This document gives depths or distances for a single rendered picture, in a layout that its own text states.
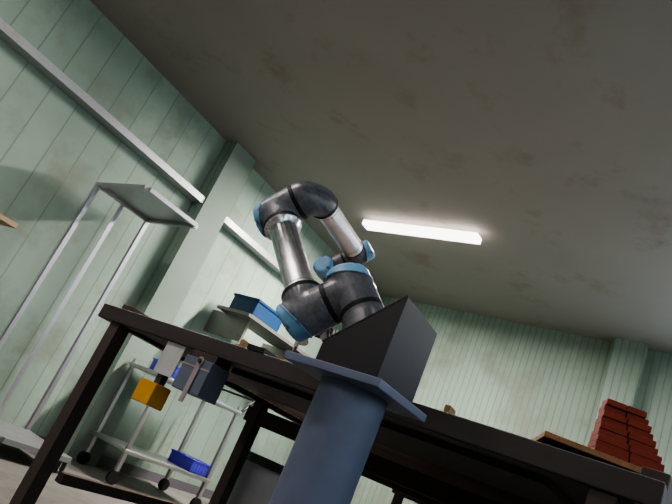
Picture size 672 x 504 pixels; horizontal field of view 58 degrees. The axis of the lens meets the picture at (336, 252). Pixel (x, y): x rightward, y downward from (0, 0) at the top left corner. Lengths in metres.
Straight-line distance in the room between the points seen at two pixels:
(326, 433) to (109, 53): 4.22
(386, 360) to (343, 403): 0.14
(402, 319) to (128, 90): 4.17
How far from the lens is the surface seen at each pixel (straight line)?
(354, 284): 1.54
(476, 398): 7.11
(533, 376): 7.03
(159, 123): 5.43
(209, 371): 2.11
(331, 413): 1.40
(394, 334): 1.36
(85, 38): 5.12
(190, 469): 5.28
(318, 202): 1.86
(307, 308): 1.56
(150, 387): 2.27
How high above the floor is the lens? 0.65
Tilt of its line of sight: 19 degrees up
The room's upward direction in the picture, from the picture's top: 24 degrees clockwise
